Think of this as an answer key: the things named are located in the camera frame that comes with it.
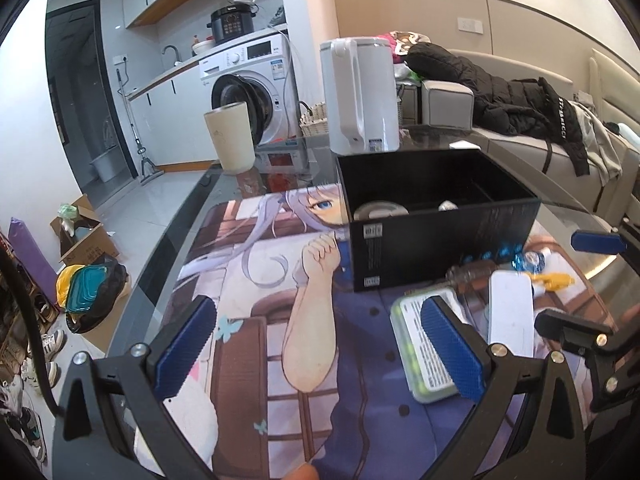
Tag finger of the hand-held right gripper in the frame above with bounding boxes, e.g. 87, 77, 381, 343
571, 210, 640, 257
534, 309, 640, 413

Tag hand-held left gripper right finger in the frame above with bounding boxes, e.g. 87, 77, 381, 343
420, 295, 586, 480

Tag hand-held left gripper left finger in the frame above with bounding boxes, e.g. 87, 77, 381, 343
52, 296, 218, 480

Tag green pill case white label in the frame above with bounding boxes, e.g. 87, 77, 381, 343
390, 292, 473, 405

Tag white rectangular case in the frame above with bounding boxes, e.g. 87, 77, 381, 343
487, 270, 535, 358

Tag black cardboard box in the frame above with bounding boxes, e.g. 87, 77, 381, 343
335, 149, 542, 293

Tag yellow plastic object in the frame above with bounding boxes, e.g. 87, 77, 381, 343
530, 272, 575, 292

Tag clear brown bottle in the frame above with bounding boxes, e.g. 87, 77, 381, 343
446, 262, 496, 287

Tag grey garment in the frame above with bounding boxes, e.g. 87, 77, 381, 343
570, 100, 627, 187

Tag printed desk mat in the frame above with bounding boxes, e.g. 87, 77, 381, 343
135, 185, 616, 480

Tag beige sofa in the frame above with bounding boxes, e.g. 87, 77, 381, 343
400, 47, 640, 216

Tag yellow bag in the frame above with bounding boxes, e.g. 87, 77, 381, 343
56, 264, 91, 308

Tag white sneaker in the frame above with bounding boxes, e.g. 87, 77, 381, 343
27, 330, 66, 362

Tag open cardboard box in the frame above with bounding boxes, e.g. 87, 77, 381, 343
50, 194, 121, 265

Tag purple rolled mat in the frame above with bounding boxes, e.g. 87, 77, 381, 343
9, 217, 60, 306

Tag black puffer jacket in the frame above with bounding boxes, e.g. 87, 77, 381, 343
404, 42, 591, 177

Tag white bucket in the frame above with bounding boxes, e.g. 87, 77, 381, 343
90, 152, 121, 183

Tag floor mop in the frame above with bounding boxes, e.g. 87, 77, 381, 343
116, 69, 163, 187

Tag beige tumbler cup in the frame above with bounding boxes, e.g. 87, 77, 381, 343
203, 101, 257, 176

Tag kitchen base cabinets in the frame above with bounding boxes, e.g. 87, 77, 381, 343
127, 55, 202, 168

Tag wicker basket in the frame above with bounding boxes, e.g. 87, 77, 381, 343
300, 102, 331, 137

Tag white electric kettle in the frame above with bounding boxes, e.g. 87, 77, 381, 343
319, 37, 401, 156

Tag patterned cloth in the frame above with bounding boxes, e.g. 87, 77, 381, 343
390, 30, 432, 57

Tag white washing machine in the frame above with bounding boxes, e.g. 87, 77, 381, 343
199, 35, 301, 147

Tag black pressure cooker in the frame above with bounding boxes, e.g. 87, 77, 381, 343
206, 3, 259, 45

